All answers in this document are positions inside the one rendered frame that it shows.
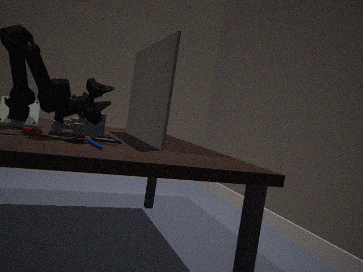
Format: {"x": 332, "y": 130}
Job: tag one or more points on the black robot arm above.
{"x": 53, "y": 95}

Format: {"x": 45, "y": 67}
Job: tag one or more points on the orange-handled screwdriver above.
{"x": 35, "y": 132}

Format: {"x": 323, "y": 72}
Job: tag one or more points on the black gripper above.
{"x": 95, "y": 90}

